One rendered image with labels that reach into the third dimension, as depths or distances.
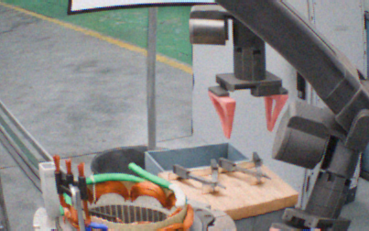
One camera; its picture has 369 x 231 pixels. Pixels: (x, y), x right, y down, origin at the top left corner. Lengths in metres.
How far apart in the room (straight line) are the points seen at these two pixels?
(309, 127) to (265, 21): 0.14
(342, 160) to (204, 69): 3.16
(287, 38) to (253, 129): 2.93
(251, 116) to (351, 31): 0.78
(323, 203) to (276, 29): 0.22
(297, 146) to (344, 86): 0.10
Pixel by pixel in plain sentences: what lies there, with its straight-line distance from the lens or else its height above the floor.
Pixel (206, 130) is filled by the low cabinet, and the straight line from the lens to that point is 4.07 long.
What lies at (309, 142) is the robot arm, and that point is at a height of 1.30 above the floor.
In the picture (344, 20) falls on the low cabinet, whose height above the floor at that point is 1.03.
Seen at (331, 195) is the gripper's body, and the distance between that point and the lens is 0.87.
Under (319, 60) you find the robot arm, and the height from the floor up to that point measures 1.40.
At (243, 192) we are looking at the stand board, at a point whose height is 1.06.
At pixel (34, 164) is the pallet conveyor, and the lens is 2.27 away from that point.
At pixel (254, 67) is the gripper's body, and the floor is 1.27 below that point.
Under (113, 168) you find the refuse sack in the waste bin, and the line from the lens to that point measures 2.98.
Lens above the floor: 1.58
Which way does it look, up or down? 18 degrees down
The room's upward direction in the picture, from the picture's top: straight up
